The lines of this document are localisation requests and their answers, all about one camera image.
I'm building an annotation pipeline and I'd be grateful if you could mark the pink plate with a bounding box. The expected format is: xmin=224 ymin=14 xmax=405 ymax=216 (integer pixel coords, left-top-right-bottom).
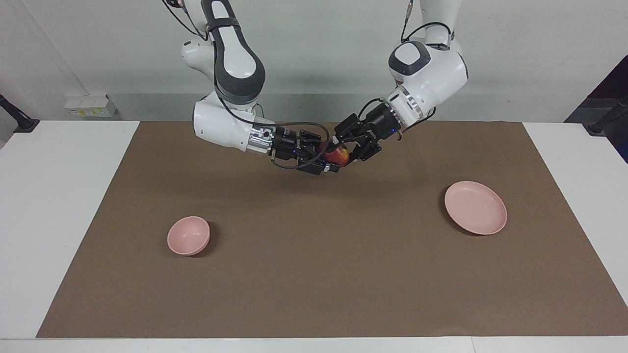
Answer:
xmin=444 ymin=181 xmax=508 ymax=235

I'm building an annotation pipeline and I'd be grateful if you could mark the white power strip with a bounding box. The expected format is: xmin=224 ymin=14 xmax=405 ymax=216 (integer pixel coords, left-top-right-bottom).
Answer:
xmin=64 ymin=93 xmax=118 ymax=119

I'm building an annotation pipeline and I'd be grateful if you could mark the black clamp stand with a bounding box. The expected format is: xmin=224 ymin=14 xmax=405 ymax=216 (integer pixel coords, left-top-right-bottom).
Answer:
xmin=0 ymin=93 xmax=40 ymax=134
xmin=586 ymin=96 xmax=628 ymax=136

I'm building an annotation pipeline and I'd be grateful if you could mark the brown table mat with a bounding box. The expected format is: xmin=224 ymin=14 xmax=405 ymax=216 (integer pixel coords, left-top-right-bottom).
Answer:
xmin=37 ymin=121 xmax=628 ymax=339

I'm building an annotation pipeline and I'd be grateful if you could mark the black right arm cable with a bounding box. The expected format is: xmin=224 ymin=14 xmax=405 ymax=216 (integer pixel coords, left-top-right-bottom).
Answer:
xmin=164 ymin=0 xmax=331 ymax=170

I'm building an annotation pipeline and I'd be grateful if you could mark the black base cable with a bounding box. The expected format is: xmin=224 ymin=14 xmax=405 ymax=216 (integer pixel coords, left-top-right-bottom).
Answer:
xmin=357 ymin=97 xmax=389 ymax=121

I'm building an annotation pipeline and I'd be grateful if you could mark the red apple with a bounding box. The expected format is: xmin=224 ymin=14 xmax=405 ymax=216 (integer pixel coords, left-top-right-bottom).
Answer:
xmin=320 ymin=142 xmax=350 ymax=168

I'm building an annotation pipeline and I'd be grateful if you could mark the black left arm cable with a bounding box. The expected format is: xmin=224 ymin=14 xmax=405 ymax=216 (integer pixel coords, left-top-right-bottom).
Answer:
xmin=398 ymin=0 xmax=453 ymax=141

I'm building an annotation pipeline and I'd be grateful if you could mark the pink bowl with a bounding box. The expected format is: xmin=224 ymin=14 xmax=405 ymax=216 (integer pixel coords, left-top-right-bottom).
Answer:
xmin=167 ymin=216 xmax=211 ymax=256

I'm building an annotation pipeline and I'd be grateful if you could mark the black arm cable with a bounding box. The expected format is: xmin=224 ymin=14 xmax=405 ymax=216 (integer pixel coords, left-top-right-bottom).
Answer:
xmin=398 ymin=0 xmax=453 ymax=141
xmin=164 ymin=0 xmax=331 ymax=170

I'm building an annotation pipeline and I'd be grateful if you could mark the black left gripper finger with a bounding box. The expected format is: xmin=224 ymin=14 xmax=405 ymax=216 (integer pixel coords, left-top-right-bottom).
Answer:
xmin=349 ymin=139 xmax=383 ymax=164
xmin=335 ymin=113 xmax=364 ymax=143

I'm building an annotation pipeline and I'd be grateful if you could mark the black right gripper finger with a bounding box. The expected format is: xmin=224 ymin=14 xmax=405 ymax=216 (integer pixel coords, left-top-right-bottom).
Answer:
xmin=300 ymin=129 xmax=335 ymax=147
xmin=294 ymin=157 xmax=340 ymax=176

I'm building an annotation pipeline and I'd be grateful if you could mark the dark panel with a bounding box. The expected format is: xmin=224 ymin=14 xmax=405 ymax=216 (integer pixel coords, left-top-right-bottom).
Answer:
xmin=564 ymin=55 xmax=628 ymax=163

